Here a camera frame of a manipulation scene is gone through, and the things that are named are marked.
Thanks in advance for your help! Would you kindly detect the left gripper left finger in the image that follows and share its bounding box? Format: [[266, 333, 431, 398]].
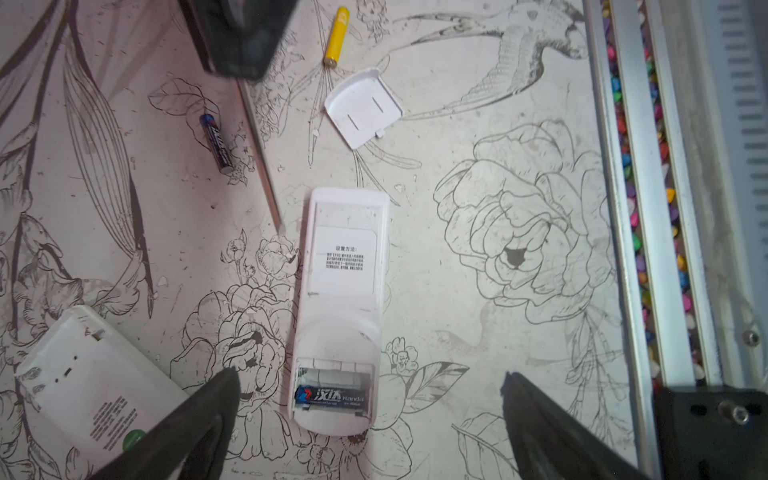
[[92, 367, 241, 479]]

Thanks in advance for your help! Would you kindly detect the white remote with display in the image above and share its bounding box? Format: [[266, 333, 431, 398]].
[[288, 187, 390, 437]]

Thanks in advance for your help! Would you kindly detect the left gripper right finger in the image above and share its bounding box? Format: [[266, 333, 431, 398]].
[[501, 372, 646, 479]]

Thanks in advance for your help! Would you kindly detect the yellow battery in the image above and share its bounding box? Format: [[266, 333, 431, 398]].
[[323, 7, 350, 68]]

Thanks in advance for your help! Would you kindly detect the blue battery in remote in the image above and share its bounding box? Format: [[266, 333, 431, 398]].
[[294, 385, 369, 414]]

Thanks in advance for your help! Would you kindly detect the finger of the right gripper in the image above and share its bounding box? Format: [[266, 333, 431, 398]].
[[179, 0, 297, 81]]

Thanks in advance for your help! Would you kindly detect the white vented cable duct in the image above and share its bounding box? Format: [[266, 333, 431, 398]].
[[695, 0, 768, 313]]

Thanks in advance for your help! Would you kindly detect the white remote with green sticker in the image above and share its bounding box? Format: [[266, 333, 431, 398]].
[[15, 305, 188, 469]]

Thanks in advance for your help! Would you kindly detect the blue black battery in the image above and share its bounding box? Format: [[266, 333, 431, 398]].
[[199, 114, 235, 175]]

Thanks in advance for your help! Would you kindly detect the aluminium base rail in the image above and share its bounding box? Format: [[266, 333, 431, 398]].
[[581, 0, 768, 480]]

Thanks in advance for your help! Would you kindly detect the clear handled screwdriver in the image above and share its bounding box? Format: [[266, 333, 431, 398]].
[[237, 80, 285, 235]]

